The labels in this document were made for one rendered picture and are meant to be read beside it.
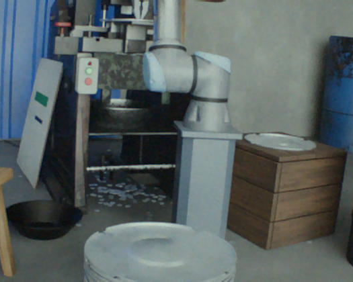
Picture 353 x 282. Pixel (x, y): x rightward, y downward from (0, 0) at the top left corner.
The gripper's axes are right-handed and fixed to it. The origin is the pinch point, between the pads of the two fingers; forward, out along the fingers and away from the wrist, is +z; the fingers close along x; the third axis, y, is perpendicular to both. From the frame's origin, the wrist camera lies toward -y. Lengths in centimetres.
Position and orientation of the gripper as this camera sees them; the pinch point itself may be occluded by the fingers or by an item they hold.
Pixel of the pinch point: (140, 18)
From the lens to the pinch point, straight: 208.5
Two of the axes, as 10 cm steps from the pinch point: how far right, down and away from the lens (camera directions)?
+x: -9.2, 0.1, -4.0
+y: -3.9, -2.1, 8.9
